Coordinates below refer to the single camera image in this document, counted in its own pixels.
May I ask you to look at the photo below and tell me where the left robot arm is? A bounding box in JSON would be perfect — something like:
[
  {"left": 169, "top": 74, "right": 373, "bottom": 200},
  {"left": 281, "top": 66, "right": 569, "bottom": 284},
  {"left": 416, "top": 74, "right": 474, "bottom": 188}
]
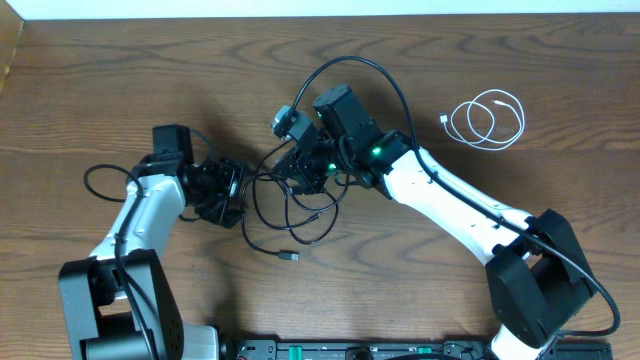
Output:
[{"left": 58, "top": 124, "right": 248, "bottom": 359}]

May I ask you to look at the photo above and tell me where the left camera black cable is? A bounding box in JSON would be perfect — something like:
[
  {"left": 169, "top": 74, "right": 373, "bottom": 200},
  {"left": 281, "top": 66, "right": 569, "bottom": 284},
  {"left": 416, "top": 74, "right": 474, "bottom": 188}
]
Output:
[{"left": 82, "top": 163, "right": 161, "bottom": 360}]

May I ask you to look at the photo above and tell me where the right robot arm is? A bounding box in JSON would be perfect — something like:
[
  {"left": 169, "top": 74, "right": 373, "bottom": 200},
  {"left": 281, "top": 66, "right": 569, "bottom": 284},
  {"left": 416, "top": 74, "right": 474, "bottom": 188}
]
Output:
[{"left": 272, "top": 84, "right": 596, "bottom": 359}]

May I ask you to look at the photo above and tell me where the camera black cable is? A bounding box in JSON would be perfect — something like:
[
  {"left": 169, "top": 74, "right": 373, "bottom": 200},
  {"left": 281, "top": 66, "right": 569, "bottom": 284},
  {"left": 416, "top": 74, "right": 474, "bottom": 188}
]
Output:
[
  {"left": 287, "top": 54, "right": 622, "bottom": 360},
  {"left": 82, "top": 163, "right": 161, "bottom": 360}
]

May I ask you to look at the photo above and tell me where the right camera black cable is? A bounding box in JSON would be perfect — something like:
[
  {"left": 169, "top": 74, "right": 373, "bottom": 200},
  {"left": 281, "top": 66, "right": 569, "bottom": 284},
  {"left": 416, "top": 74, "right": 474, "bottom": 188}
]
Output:
[{"left": 287, "top": 54, "right": 622, "bottom": 360}]

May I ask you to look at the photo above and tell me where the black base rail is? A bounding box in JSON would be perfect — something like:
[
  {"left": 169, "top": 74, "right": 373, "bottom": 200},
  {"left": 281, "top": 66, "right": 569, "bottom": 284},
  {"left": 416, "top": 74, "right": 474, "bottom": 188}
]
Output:
[{"left": 219, "top": 339, "right": 614, "bottom": 360}]

